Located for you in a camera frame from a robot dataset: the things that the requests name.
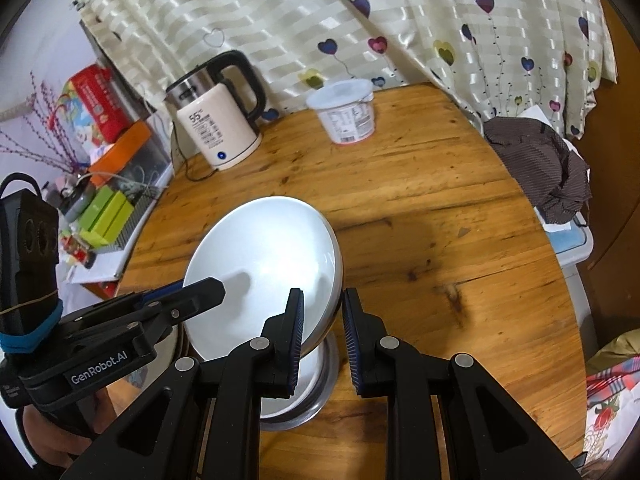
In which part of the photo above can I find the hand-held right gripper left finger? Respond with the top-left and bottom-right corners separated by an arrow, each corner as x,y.
60,287 -> 306,480

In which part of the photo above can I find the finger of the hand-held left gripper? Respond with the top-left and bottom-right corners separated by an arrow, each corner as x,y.
145,277 -> 226,333
132,282 -> 187,311

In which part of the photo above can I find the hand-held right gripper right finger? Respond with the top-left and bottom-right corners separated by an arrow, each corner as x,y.
341,287 -> 583,480

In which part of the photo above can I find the stainless steel bowl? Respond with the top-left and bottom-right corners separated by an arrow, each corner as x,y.
172,327 -> 343,432

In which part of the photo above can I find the large grey plate blue print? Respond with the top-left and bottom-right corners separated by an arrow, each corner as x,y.
182,196 -> 345,361

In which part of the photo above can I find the person's left hand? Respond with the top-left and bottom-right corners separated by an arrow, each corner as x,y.
19,400 -> 101,471

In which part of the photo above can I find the grey chevron pattern tray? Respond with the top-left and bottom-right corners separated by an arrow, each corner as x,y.
100,192 -> 152,253

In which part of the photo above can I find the red label jar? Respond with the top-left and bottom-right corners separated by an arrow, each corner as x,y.
62,237 -> 96,268

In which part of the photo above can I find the green boxes stack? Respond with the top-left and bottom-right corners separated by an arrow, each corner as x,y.
77,187 -> 133,246

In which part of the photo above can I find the grey pouch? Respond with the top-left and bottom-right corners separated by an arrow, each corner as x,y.
60,187 -> 98,221

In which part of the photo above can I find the clear plastic box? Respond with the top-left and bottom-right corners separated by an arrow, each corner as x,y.
115,150 -> 173,196

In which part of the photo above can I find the orange tray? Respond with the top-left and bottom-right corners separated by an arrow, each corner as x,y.
89,122 -> 152,173

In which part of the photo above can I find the white electric kettle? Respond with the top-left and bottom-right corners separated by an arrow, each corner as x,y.
165,50 -> 267,171

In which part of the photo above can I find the purple branch decoration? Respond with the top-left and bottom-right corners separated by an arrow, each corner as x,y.
0,72 -> 81,171

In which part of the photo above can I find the red printed box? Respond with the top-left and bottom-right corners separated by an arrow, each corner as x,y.
67,65 -> 133,143

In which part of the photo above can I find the white plastic tub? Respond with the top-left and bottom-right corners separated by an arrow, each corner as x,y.
306,79 -> 376,146

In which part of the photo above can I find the white stool blue top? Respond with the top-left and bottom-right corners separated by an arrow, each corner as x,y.
542,220 -> 597,361

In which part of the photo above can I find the brown striped cloth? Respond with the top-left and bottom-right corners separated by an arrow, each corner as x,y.
484,116 -> 592,225

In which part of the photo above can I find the floral printed cloth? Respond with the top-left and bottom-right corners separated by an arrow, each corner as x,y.
582,355 -> 640,461

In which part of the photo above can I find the heart print striped curtain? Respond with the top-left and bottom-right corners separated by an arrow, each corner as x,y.
65,0 -> 618,141

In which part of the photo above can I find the black kettle power cable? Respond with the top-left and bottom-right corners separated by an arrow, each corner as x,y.
172,130 -> 222,184

